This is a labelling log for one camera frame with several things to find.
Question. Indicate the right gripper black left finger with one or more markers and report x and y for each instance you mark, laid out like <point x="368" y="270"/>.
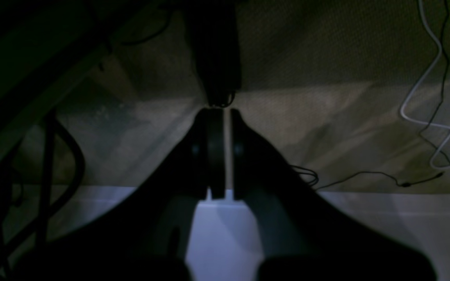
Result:
<point x="143" y="237"/>

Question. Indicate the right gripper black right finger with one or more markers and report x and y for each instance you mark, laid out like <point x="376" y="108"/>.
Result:
<point x="305" y="238"/>

